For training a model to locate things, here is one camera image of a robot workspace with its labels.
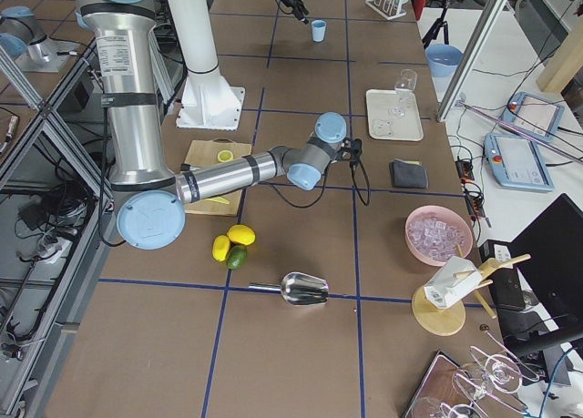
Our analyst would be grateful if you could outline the black monitor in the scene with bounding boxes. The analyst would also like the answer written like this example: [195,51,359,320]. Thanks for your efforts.
[507,193,582,356]

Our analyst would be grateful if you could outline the aluminium frame post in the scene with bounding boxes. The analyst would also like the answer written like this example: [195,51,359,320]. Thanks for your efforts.
[436,0,507,122]

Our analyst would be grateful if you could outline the far blue teach pendant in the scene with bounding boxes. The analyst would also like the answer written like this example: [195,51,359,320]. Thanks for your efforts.
[501,92,565,142]

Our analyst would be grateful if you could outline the wooden cutting board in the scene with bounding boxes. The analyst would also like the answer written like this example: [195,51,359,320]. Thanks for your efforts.
[183,139,252,216]

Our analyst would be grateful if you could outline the blue teach pendant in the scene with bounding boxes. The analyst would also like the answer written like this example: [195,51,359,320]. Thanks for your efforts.
[501,92,565,142]
[484,133,554,192]

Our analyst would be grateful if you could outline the half lemon slice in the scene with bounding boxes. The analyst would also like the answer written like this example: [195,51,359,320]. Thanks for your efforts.
[217,149,234,163]

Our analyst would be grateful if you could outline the white carton box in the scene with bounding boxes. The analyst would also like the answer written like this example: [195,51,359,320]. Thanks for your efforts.
[424,256,482,310]

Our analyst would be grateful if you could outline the dark serving tray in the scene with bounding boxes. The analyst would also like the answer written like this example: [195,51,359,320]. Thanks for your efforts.
[401,350,469,418]

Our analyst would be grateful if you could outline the white wire cup rack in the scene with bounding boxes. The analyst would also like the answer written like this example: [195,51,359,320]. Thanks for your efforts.
[364,0,408,21]

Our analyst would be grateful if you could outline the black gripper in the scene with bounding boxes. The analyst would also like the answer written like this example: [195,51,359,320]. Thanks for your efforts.
[281,0,309,25]
[339,138,363,163]

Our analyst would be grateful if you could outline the grey folded cloth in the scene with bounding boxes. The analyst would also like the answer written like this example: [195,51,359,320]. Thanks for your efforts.
[389,159,428,189]

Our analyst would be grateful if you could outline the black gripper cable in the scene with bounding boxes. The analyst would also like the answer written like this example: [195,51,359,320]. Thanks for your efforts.
[268,158,372,208]

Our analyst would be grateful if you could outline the yellow plastic knife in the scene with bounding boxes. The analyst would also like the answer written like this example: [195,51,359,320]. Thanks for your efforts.
[207,196,230,205]

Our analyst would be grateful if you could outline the large blue bowl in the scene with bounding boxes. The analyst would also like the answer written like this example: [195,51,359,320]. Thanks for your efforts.
[425,44,464,77]

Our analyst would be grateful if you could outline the upturned wine glasses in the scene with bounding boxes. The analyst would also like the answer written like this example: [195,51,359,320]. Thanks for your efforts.
[413,341,540,417]

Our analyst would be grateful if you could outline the cream bear tray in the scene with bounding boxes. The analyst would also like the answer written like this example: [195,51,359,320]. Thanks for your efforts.
[365,89,424,142]

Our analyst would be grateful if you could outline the near blue teach pendant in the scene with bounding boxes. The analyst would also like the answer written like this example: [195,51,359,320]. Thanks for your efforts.
[484,133,554,192]

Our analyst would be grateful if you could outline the metal ice scoop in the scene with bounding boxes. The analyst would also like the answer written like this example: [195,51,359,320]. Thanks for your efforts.
[248,271,329,306]

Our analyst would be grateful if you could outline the clear wine glass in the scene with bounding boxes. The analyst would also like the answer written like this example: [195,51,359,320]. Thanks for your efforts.
[388,68,418,118]

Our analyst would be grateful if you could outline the light blue plastic cup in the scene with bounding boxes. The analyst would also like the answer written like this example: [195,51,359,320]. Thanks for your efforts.
[311,19,327,43]

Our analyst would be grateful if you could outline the green lime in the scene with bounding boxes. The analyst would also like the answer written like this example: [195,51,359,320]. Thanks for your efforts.
[225,245,248,270]

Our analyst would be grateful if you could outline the black camera tripod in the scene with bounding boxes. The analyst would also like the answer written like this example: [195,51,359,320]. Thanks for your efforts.
[422,0,455,49]

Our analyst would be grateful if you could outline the pink bowl of ice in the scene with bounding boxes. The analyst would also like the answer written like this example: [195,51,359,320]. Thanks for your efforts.
[404,205,474,266]

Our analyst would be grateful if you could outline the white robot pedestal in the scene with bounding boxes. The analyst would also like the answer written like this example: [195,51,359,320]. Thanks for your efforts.
[168,0,245,130]

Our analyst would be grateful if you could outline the yellow lemon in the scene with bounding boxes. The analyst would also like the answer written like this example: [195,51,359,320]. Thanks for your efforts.
[211,235,231,262]
[227,224,256,246]

